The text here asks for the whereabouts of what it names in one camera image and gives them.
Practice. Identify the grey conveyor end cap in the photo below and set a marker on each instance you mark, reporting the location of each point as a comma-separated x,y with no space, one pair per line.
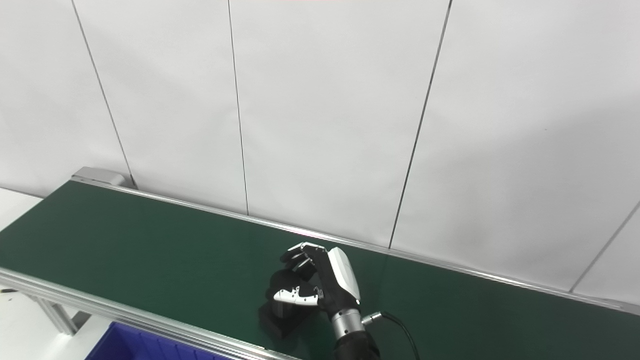
97,176

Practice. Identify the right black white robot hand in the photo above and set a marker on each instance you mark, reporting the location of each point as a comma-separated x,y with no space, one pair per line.
335,285

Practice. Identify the green conveyor belt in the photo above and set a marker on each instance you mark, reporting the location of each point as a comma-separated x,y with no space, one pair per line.
150,240
100,307

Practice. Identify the black cylinder block part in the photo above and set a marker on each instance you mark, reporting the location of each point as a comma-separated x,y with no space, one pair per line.
287,320

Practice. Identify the aluminium conveyor leg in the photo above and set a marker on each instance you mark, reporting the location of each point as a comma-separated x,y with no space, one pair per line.
57,317

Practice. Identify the blue plastic bin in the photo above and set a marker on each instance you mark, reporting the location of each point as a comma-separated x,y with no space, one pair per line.
130,347

